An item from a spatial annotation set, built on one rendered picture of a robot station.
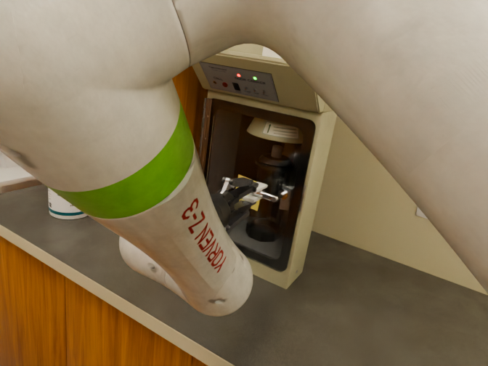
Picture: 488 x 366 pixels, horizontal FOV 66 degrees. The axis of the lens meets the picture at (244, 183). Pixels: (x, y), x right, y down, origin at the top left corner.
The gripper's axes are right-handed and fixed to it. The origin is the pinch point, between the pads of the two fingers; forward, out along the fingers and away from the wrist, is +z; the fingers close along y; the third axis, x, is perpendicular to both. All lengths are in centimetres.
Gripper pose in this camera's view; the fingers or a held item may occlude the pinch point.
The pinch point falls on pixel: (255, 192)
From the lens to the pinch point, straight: 90.7
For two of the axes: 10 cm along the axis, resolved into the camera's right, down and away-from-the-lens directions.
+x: -8.5, -2.5, 4.6
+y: 1.1, -9.4, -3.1
